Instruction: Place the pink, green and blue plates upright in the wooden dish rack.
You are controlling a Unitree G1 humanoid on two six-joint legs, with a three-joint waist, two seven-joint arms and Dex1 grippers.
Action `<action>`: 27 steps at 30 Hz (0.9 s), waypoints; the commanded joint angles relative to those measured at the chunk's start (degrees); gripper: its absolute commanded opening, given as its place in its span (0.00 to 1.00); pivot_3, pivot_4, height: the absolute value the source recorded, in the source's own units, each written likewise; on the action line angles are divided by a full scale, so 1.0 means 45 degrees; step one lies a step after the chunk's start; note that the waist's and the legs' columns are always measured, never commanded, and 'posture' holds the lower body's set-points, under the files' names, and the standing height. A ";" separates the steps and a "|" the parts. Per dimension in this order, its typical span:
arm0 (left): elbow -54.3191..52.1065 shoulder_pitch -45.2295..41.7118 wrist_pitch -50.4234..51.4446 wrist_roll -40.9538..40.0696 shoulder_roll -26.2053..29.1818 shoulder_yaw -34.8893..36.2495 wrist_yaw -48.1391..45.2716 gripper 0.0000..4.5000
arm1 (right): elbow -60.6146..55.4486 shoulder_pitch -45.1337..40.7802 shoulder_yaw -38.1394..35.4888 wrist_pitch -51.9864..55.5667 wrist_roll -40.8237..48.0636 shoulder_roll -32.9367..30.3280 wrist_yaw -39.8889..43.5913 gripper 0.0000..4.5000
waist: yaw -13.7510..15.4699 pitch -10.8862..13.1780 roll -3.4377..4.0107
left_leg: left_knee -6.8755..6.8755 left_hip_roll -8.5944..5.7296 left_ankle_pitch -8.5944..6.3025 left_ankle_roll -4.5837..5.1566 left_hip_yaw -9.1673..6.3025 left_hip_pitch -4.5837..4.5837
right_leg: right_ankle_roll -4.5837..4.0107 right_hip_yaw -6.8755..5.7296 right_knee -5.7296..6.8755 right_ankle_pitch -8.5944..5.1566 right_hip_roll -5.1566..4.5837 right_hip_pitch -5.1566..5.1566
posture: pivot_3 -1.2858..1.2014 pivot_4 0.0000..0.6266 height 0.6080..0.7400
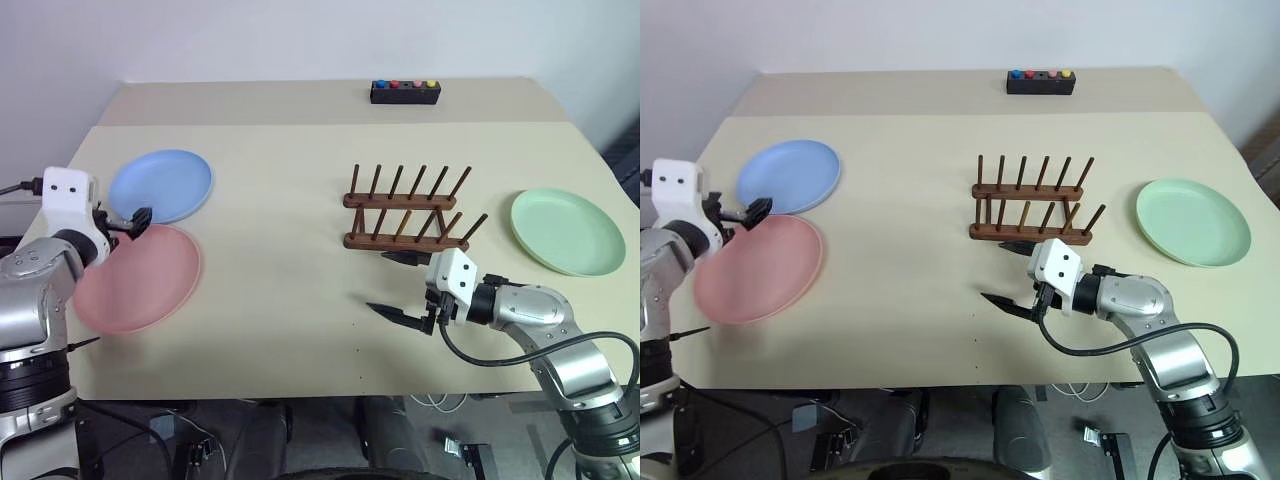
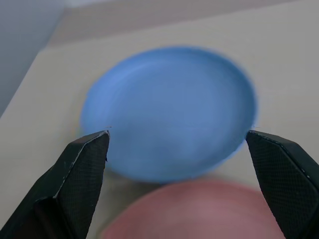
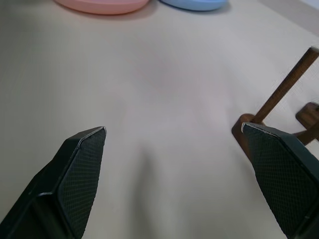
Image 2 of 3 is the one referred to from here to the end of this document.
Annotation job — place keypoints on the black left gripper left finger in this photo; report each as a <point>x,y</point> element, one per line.
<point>72,184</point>

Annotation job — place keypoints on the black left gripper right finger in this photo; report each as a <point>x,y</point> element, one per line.
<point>286,179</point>

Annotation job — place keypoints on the pink plate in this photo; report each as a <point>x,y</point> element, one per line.
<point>194,214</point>

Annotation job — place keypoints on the blue plate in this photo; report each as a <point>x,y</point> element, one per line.
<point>169,112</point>

